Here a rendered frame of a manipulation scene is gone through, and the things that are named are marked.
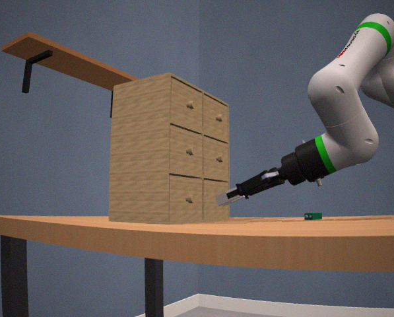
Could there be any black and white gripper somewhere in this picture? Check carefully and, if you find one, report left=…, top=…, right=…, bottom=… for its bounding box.
left=215, top=152, right=306, bottom=206

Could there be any green 9v battery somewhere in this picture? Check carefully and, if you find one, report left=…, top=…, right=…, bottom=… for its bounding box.
left=304, top=213, right=322, bottom=220

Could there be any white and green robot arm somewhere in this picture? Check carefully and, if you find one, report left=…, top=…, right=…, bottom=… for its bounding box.
left=295, top=13, right=394, bottom=186

